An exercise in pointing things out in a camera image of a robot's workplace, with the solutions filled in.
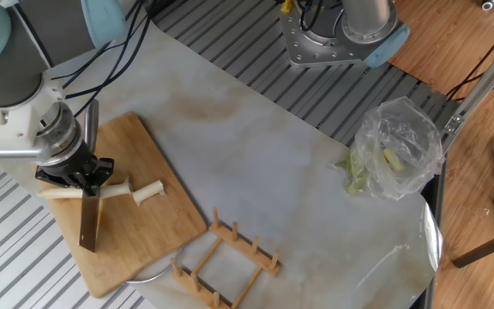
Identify pale green vegetable chunk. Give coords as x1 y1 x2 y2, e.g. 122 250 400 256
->
382 148 405 173

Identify dark brown wooden bar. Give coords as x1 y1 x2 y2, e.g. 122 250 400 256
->
451 225 494 270

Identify marble pattern table sheet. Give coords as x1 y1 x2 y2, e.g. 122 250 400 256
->
0 0 445 309

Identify round metal wire ring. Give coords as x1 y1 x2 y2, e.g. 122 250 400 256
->
124 245 187 284

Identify white scallion stalk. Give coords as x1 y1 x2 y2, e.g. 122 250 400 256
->
36 178 135 201

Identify short cut scallion piece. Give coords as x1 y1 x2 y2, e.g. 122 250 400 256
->
131 179 166 206

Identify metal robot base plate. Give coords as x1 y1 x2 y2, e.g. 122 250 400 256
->
279 0 371 69

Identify black floor cables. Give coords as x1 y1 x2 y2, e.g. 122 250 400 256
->
446 12 494 102

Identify aluminium frame beam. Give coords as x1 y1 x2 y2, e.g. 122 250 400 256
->
442 25 494 151

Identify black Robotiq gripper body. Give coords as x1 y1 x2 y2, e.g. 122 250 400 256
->
43 143 99 180

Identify wooden cutting board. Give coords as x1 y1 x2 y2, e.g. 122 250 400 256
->
34 112 208 299

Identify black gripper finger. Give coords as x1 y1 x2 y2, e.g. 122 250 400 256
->
34 165 89 197
86 156 116 197

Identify green vegetable scraps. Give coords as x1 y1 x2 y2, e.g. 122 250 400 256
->
336 148 369 197

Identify steel cleaver knife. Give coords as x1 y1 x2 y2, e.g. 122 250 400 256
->
78 99 101 253

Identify clear plastic bag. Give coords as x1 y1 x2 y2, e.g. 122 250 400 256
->
352 96 445 202

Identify wooden peg rack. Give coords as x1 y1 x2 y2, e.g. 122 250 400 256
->
170 208 282 309

